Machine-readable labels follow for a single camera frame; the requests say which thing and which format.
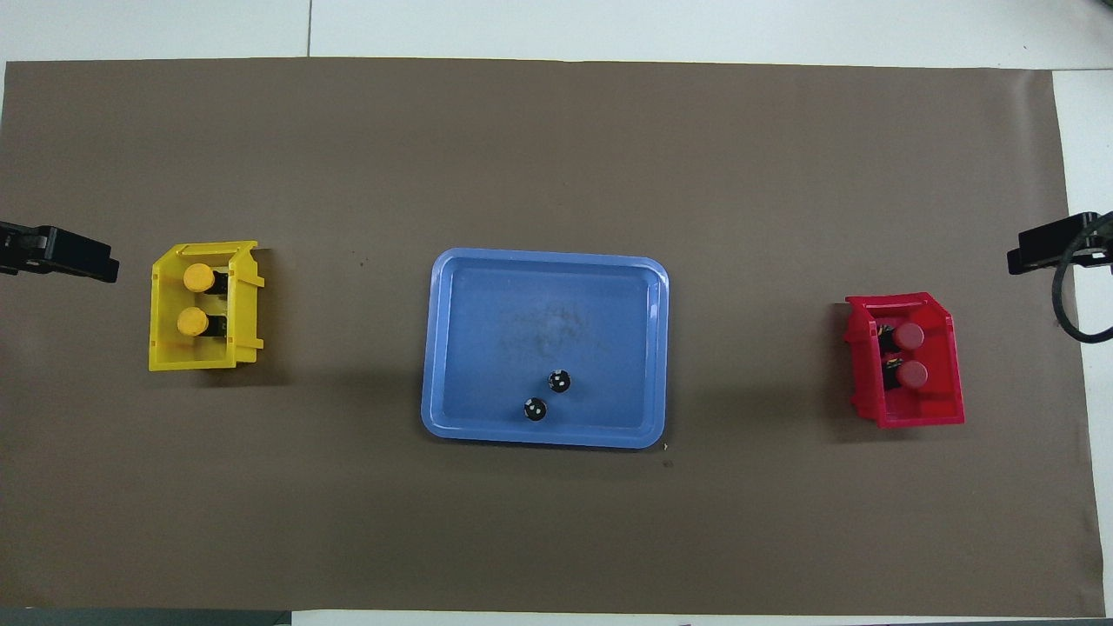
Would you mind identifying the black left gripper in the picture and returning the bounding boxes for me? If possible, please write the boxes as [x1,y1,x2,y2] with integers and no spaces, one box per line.
[0,221,120,284]

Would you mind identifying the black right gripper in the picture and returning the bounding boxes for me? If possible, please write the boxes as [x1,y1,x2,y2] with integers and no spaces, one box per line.
[1007,210,1113,276]

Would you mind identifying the yellow push button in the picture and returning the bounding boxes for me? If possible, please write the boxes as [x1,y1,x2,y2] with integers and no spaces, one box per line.
[183,263,230,296]
[177,307,230,340]

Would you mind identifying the red push button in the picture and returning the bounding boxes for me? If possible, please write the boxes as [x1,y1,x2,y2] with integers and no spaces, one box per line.
[880,359,930,392]
[878,322,926,353]

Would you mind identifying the blue plastic tray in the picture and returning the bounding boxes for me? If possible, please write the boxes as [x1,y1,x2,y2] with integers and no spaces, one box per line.
[421,248,670,450]

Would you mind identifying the yellow plastic bin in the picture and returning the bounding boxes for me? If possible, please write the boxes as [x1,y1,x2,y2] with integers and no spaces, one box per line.
[148,241,265,373]

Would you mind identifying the red plastic bin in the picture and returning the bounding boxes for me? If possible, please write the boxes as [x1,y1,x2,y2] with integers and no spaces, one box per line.
[845,292,966,430]

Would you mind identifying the brown table mat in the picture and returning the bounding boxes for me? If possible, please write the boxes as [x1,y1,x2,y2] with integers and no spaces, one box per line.
[0,57,1105,616]

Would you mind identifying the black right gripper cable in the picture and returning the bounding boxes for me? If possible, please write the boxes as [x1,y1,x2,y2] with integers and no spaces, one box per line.
[1050,213,1113,345]

